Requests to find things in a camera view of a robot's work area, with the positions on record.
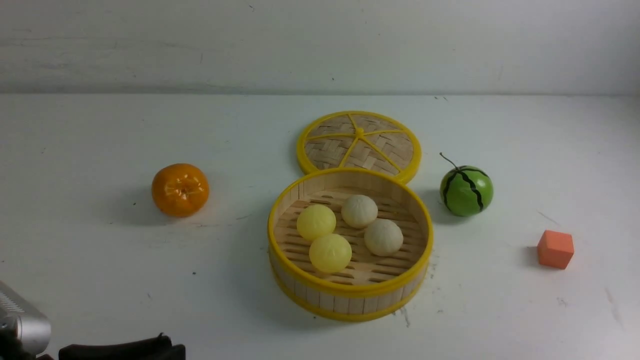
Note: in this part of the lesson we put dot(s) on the white bun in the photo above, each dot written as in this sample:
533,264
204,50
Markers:
359,211
383,237

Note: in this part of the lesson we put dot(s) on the woven bamboo steamer lid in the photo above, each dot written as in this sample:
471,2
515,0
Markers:
362,140

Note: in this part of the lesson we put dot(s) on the yellow bun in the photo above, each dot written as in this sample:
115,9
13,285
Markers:
315,221
330,253

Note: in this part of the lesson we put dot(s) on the orange toy tangerine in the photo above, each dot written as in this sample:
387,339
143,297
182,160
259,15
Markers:
180,190

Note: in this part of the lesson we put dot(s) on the bamboo steamer tray yellow rim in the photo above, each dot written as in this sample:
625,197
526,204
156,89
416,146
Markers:
370,286

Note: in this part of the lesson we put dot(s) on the orange cube block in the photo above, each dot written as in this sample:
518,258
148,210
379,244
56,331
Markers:
555,249

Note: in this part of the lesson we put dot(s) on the green toy watermelon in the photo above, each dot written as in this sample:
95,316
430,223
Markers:
466,190

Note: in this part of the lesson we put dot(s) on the black object bottom edge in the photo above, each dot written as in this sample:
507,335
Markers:
160,347

